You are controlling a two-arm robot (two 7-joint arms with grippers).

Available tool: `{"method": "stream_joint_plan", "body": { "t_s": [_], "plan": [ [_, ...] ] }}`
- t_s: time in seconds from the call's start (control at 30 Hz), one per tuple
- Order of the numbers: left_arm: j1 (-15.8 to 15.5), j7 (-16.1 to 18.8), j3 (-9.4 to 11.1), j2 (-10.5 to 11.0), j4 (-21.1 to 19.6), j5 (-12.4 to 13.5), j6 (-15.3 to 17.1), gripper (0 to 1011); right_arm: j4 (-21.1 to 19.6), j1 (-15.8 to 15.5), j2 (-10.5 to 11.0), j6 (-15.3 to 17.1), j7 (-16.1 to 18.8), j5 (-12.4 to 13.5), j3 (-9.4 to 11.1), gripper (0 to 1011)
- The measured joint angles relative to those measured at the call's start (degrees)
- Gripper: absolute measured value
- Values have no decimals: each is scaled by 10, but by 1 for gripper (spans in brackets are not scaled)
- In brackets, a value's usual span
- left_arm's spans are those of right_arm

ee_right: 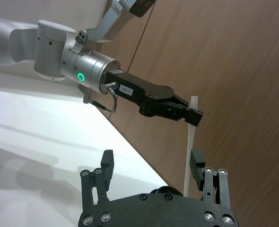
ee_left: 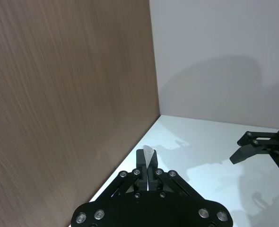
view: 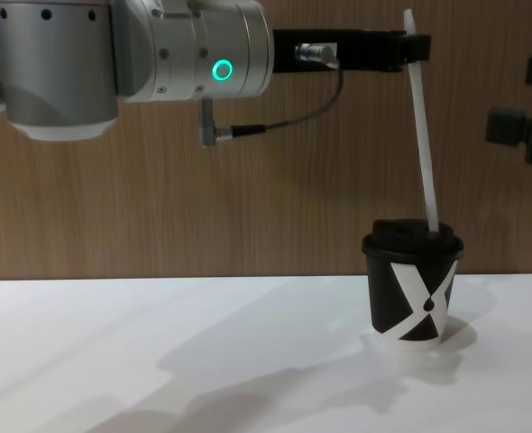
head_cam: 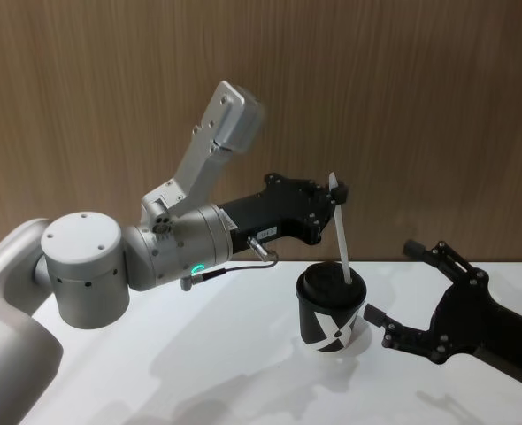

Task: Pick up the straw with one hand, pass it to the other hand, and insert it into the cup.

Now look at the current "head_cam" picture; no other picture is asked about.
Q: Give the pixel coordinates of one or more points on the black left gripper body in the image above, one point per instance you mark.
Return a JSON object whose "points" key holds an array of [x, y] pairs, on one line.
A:
{"points": [[270, 212]]}

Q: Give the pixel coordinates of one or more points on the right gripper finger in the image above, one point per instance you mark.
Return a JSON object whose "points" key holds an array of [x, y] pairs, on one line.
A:
{"points": [[451, 265], [411, 338]]}

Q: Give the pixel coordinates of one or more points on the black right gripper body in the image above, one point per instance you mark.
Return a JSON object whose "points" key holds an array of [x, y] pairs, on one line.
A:
{"points": [[486, 327]]}

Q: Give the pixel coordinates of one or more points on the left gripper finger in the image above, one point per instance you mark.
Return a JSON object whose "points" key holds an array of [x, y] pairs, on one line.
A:
{"points": [[317, 223], [338, 192]]}

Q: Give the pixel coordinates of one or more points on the white stirring stick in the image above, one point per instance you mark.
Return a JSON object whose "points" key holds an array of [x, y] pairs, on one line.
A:
{"points": [[343, 252]]}

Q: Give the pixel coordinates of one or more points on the silver and white left robot arm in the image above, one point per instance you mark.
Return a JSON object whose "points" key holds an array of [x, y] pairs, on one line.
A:
{"points": [[79, 265]]}

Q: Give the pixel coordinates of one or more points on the black plastic cup lid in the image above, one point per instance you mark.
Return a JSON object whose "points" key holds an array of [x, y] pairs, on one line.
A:
{"points": [[327, 283]]}

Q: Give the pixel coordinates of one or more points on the black cup with white pattern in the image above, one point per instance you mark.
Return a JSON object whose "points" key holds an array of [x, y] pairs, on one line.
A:
{"points": [[314, 327]]}

